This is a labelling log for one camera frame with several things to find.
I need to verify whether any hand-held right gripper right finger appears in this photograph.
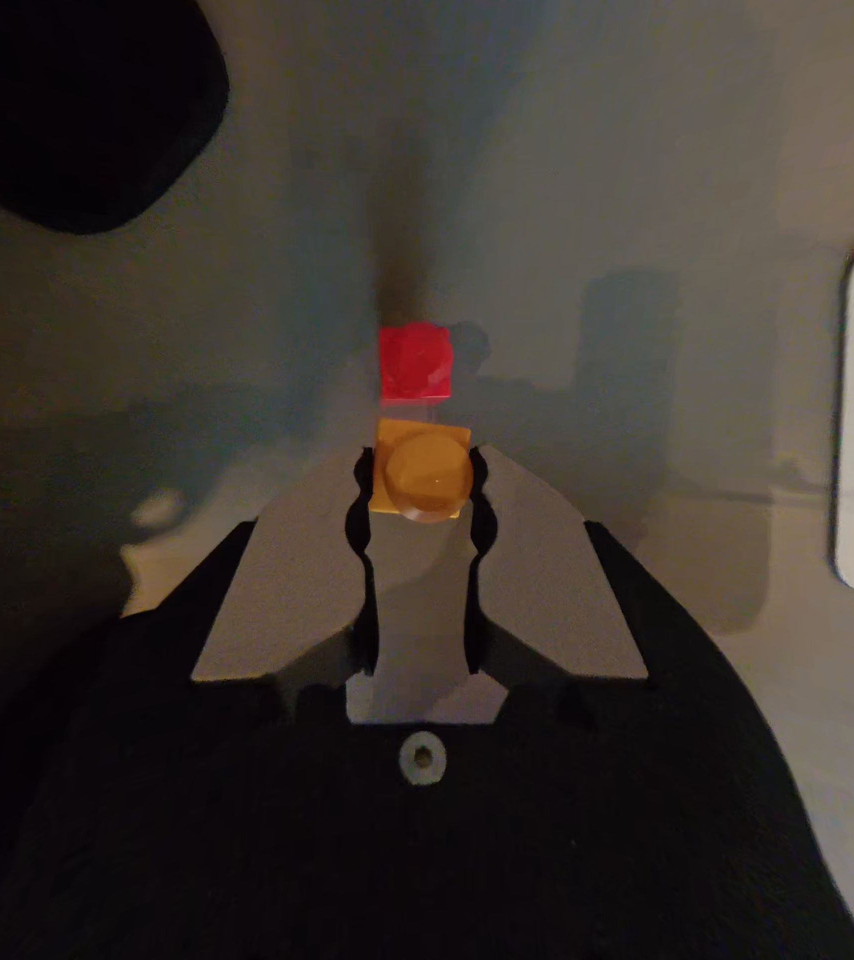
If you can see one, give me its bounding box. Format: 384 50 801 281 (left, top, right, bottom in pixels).
465 444 650 681

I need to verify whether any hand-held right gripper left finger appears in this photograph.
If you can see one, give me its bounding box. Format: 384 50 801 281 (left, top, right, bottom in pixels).
192 444 375 684

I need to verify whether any yellow mega block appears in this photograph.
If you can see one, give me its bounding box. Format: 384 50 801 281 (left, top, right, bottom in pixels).
370 416 477 528

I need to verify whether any red single-stud mega block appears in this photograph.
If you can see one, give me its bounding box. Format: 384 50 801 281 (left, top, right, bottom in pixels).
376 320 456 405

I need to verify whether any black honeycomb rubber pad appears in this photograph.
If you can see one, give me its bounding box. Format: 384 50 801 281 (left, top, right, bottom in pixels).
0 0 231 235

